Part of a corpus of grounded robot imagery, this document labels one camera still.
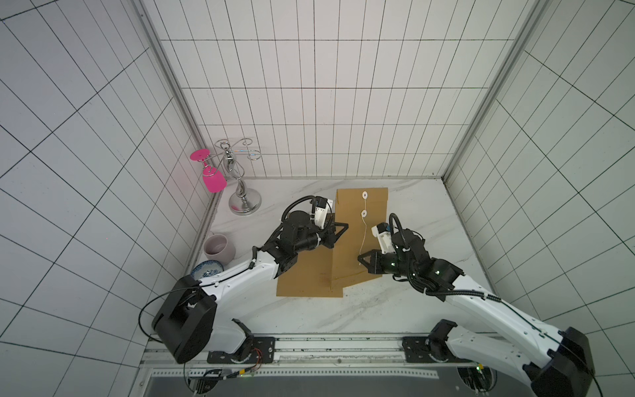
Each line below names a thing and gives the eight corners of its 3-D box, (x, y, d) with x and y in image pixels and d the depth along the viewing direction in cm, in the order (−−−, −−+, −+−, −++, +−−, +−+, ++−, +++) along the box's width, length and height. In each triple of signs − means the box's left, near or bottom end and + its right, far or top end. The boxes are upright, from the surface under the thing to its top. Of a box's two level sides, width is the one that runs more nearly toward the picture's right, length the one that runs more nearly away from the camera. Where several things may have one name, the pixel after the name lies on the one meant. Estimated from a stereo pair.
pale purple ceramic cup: (206, 266, 93) (198, 257, 86) (214, 241, 100) (208, 231, 94) (233, 266, 93) (227, 257, 86) (240, 241, 100) (235, 231, 94)
